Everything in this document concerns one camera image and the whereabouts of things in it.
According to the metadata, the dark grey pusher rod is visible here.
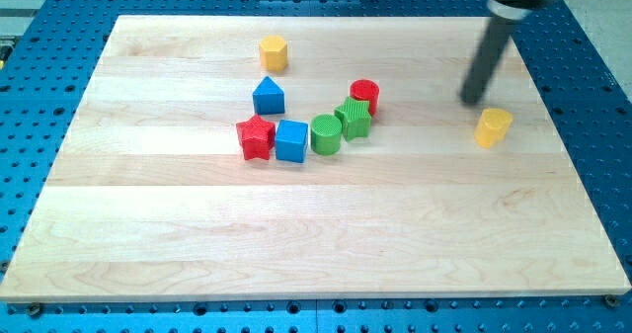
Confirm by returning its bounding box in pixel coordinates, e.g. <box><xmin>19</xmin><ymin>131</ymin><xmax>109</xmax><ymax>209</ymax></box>
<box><xmin>459</xmin><ymin>15</ymin><xmax>515</xmax><ymax>106</ymax></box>

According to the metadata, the yellow hexagon block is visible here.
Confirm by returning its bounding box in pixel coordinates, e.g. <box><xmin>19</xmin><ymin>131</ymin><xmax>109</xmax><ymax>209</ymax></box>
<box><xmin>259</xmin><ymin>35</ymin><xmax>288</xmax><ymax>71</ymax></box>

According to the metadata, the blue triangle block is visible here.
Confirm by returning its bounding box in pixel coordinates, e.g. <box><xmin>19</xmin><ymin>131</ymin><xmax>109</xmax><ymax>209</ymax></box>
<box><xmin>252</xmin><ymin>76</ymin><xmax>285</xmax><ymax>115</ymax></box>

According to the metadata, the yellow rounded block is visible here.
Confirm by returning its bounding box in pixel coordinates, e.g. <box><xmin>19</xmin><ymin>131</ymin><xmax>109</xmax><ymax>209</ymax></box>
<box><xmin>474</xmin><ymin>108</ymin><xmax>514</xmax><ymax>148</ymax></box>

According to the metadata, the red cylinder block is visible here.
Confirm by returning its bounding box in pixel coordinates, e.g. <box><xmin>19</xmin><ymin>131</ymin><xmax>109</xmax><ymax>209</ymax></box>
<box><xmin>350</xmin><ymin>79</ymin><xmax>380</xmax><ymax>116</ymax></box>

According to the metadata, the green star block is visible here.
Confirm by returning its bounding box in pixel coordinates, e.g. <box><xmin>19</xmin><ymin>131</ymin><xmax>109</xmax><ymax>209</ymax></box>
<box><xmin>334</xmin><ymin>97</ymin><xmax>372</xmax><ymax>141</ymax></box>

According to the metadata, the green cylinder block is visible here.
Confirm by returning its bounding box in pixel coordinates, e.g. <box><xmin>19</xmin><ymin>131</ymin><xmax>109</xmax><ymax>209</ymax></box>
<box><xmin>310</xmin><ymin>114</ymin><xmax>342</xmax><ymax>155</ymax></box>

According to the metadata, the blue cube block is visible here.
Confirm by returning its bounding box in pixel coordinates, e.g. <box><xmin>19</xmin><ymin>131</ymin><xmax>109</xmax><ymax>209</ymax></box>
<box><xmin>275</xmin><ymin>120</ymin><xmax>308</xmax><ymax>163</ymax></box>

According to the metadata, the red star block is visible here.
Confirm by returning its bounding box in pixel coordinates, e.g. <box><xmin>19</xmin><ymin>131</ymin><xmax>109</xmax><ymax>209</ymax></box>
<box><xmin>236</xmin><ymin>115</ymin><xmax>276</xmax><ymax>160</ymax></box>

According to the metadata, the wooden board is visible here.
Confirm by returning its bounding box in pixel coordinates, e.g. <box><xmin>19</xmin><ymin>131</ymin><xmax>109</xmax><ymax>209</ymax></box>
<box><xmin>1</xmin><ymin>15</ymin><xmax>630</xmax><ymax>303</ymax></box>

